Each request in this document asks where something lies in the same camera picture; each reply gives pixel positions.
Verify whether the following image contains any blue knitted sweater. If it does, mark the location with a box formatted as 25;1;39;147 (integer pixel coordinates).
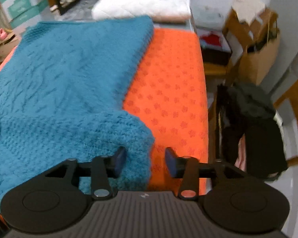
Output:
0;16;154;202

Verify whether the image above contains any pile of dark clothes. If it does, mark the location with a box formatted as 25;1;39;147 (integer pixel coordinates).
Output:
216;83;288;180

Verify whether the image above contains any orange patterned mat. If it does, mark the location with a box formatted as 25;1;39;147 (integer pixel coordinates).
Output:
0;27;209;225

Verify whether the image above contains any black box with red cloth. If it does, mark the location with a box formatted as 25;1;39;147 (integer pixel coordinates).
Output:
196;28;232;66

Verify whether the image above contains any brown paper bag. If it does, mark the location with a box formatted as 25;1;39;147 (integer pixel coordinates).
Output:
238;27;281;85

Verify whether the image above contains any wooden chair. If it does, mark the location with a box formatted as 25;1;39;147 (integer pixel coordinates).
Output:
203;8;278;85

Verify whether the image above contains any white quilted folded blanket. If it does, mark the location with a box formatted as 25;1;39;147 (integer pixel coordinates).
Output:
91;0;191;23

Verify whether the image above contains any pink small toy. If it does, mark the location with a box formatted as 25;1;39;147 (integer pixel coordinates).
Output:
0;28;8;40

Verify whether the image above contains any white knitted cloth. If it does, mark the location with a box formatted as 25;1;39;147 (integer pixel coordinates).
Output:
231;0;265;25

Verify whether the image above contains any upper pink teal box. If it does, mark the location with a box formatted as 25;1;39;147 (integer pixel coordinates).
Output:
0;0;49;29

